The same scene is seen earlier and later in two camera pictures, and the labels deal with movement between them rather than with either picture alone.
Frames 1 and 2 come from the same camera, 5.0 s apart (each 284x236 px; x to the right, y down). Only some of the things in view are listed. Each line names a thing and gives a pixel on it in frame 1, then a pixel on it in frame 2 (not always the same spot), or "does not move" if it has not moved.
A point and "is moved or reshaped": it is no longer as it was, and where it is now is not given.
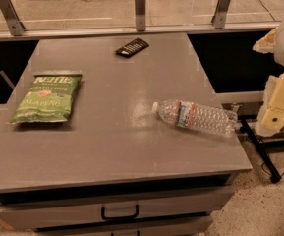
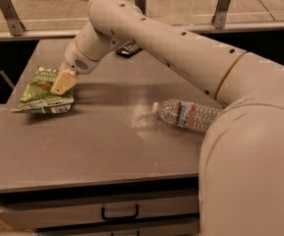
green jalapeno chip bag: [47, 98] is moved or reshaped
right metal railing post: [219, 17] does not move
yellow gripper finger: [280, 102] -> [64, 82]
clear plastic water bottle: [199, 117] does not move
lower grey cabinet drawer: [174, 228] does not move
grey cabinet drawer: [48, 214] does not move
